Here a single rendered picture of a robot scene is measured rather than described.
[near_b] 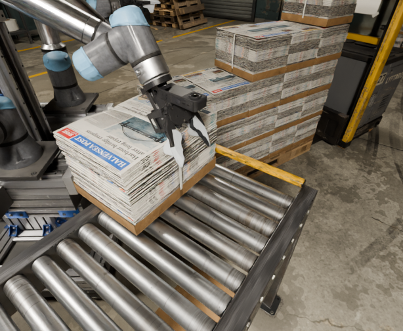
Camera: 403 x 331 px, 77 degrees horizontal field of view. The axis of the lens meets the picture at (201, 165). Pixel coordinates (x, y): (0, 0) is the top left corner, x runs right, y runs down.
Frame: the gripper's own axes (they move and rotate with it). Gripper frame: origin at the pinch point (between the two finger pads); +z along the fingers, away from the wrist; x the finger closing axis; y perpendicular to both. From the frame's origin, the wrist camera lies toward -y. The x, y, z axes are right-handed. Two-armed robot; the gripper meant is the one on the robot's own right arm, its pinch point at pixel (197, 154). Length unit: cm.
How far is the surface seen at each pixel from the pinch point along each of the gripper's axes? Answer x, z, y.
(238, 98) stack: -87, 4, 44
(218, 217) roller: -1.1, 21.4, 5.0
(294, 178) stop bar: -28.6, 25.8, -6.6
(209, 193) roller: -7.7, 17.3, 11.8
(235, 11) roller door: -741, -148, 402
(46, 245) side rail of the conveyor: 34.1, 5.4, 31.9
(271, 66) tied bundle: -109, -5, 29
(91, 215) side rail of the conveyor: 20.9, 5.9, 31.1
